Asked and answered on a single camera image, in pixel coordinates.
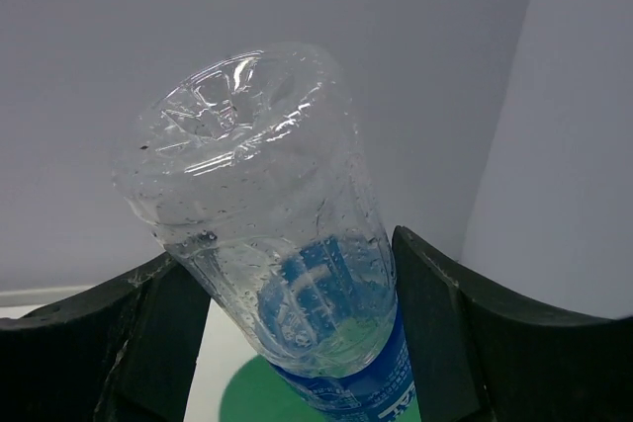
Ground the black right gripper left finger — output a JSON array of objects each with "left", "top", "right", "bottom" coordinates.
[{"left": 1, "top": 256, "right": 210, "bottom": 421}]

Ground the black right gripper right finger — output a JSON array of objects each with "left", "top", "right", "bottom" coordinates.
[{"left": 392, "top": 226, "right": 632, "bottom": 421}]

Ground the blue label clear bottle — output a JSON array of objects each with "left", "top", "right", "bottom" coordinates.
[{"left": 112, "top": 42, "right": 415, "bottom": 421}]

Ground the green plastic bin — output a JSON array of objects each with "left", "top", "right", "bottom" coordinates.
[{"left": 219, "top": 356, "right": 323, "bottom": 422}]

